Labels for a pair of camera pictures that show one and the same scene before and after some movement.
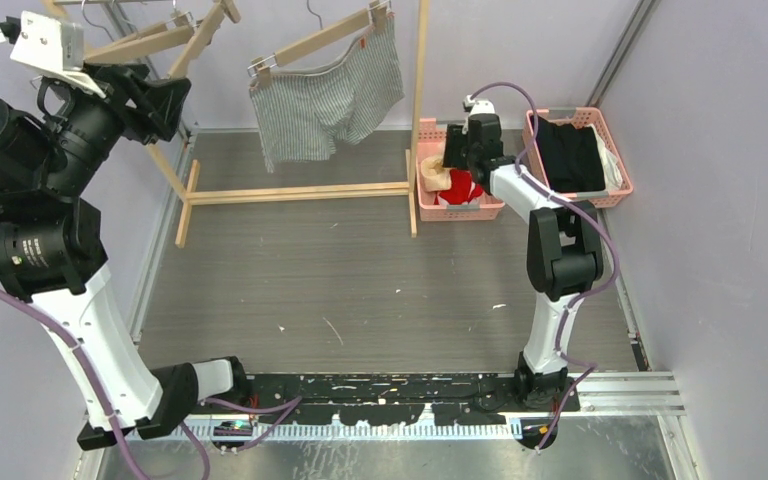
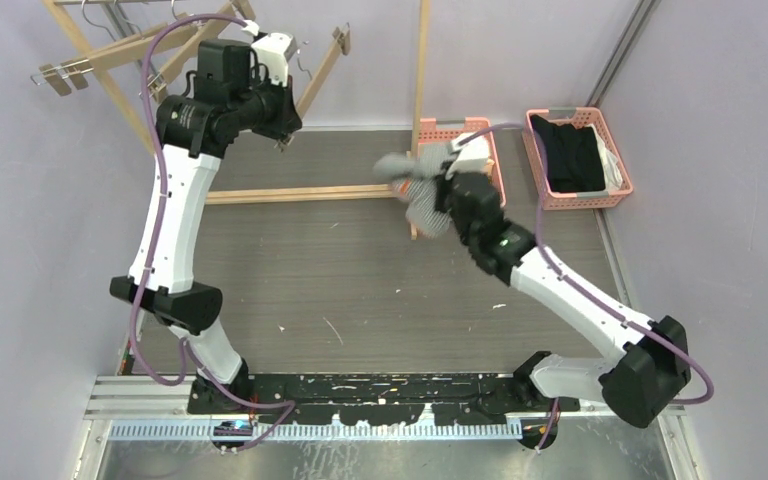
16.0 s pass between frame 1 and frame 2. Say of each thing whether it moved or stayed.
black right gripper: moved
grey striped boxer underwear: moved
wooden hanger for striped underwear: moved
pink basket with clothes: stayed
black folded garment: stayed
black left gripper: moved
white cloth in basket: stayed
